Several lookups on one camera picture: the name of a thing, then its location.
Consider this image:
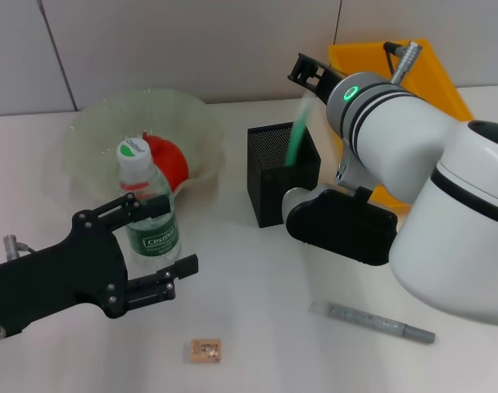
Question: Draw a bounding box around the yellow plastic bin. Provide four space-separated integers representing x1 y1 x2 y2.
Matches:
327 38 475 215

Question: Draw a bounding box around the mint green pen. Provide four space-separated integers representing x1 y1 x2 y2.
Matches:
283 96 316 168

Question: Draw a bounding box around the small tan eraser block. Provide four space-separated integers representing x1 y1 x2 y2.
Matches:
190 338 223 364

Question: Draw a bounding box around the pale green glass fruit plate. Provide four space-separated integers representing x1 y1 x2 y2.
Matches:
60 88 228 202

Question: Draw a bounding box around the black mesh pen holder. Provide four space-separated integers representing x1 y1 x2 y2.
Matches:
246 120 322 228

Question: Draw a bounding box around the red-orange toy orange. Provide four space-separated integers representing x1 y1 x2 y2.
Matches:
143 131 190 192

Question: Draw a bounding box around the right arm cable with plug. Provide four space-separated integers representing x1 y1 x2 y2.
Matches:
383 40 424 86

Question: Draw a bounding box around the grey marker pen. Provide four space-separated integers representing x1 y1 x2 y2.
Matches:
308 300 437 345

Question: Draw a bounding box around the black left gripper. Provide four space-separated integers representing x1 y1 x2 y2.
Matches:
0 192 200 337

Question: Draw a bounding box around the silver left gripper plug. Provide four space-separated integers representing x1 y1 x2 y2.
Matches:
2 233 36 262

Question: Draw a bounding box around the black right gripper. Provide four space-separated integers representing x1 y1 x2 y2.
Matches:
287 52 349 104

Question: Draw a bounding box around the clear green-label water bottle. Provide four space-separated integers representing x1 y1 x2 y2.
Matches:
115 138 181 264

